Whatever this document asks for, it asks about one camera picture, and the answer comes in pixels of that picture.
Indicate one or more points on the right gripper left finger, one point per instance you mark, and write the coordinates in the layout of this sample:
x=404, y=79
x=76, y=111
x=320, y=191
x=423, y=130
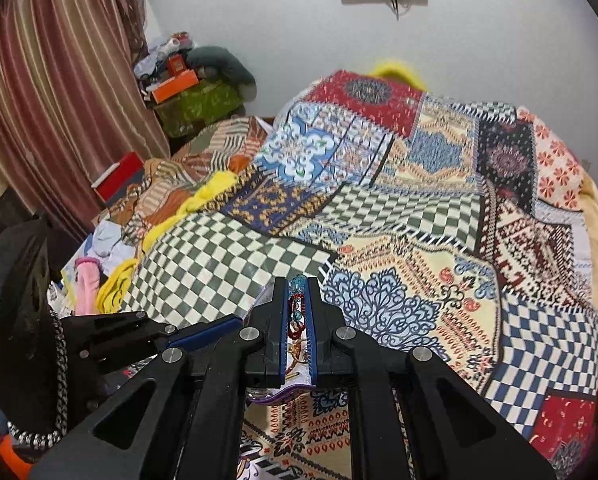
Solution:
x=267, y=365

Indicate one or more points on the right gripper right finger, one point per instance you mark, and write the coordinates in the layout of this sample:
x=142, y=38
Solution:
x=328, y=364

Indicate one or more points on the pink cloth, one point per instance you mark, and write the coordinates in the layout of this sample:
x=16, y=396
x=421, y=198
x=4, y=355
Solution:
x=88, y=282

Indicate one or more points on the yellow cloth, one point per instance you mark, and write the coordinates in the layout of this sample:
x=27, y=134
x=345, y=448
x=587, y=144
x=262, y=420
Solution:
x=112, y=292

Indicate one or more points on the patchwork patterned bedspread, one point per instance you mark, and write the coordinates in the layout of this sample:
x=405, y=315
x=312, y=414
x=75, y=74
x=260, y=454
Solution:
x=468, y=228

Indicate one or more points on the brown striped blanket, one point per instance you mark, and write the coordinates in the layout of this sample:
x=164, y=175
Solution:
x=162, y=185

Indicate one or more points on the red box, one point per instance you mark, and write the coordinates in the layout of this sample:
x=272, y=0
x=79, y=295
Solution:
x=118, y=177

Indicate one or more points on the green patterned bag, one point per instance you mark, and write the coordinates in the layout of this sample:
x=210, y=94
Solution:
x=197, y=107

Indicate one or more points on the striped brown curtain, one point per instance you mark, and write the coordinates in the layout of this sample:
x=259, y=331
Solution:
x=70, y=105

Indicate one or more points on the orange box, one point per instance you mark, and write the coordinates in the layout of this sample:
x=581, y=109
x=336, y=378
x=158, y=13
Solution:
x=173, y=86

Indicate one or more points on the yellow plush behind bed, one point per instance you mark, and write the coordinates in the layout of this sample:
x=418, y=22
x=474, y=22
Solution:
x=396, y=70

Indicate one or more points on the dark grey pillow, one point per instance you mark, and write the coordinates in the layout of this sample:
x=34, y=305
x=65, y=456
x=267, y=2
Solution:
x=214, y=64

